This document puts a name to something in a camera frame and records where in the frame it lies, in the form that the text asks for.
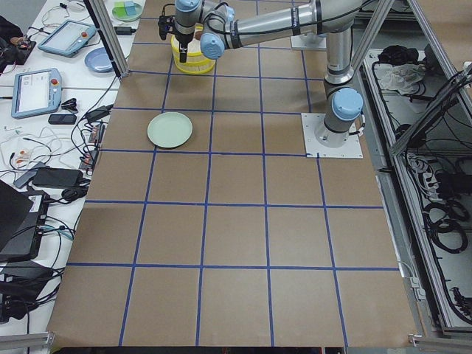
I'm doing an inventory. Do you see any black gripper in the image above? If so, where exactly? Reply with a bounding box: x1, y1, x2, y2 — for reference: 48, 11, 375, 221
158, 15, 195, 62

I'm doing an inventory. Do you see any yellow steamer basket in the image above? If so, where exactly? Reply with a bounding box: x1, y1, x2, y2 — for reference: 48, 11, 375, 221
171, 35, 211, 63
174, 59, 215, 74

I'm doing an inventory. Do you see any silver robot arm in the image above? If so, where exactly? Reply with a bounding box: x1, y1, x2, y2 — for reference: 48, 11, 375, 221
158, 1, 363, 148

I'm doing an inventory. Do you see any black power adapter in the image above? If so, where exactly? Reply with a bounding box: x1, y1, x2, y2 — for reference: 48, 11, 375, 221
114, 26, 136, 36

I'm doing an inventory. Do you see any green bowl with blocks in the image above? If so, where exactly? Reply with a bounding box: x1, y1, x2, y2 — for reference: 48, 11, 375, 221
111, 1, 143, 22

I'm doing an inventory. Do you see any light green plate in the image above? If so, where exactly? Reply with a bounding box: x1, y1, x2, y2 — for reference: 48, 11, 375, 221
147, 112, 192, 148

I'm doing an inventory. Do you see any blue plate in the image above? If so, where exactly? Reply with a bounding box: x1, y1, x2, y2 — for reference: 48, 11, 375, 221
84, 47, 114, 73

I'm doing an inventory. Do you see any teach pendant far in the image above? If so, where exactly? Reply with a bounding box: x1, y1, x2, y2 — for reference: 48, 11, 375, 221
38, 20, 97, 58

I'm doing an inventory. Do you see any teach pendant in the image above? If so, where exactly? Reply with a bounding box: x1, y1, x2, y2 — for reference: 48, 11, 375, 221
11, 68, 62, 119
38, 20, 97, 58

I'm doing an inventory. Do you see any teach pendant near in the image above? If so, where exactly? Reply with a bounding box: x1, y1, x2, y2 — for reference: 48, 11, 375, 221
11, 68, 62, 119

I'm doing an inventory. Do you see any black laptop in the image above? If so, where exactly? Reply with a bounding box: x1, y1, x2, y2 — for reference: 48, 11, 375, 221
1, 182, 49, 263

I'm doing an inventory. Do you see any aluminium frame post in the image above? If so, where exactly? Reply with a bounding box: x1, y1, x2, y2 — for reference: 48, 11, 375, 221
84, 0, 129, 80

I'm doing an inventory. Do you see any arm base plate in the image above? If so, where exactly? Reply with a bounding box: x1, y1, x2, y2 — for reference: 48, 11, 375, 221
301, 113, 363, 159
291, 32, 327, 52

